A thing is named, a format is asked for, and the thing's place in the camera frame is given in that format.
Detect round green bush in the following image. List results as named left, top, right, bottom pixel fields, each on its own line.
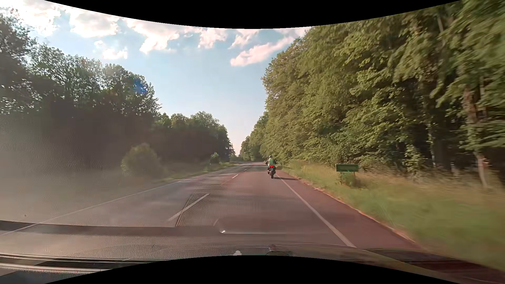
left=121, top=143, right=163, bottom=178

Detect green road sign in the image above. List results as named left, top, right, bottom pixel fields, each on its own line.
left=336, top=164, right=360, bottom=187

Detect dark shaded wood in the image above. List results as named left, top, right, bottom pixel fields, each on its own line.
left=0, top=12, right=236, bottom=174

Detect reddish grey asphalt road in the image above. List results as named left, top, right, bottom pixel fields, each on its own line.
left=0, top=161, right=420, bottom=257

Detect grass verge with tall grass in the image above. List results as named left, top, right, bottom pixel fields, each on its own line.
left=278, top=159, right=505, bottom=272

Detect car's own bonnet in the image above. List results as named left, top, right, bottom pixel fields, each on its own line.
left=0, top=241, right=505, bottom=284

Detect road markings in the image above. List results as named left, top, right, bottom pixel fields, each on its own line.
left=0, top=165, right=357, bottom=248

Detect sunlit green wood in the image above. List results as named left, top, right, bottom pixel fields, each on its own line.
left=239, top=0, right=505, bottom=190

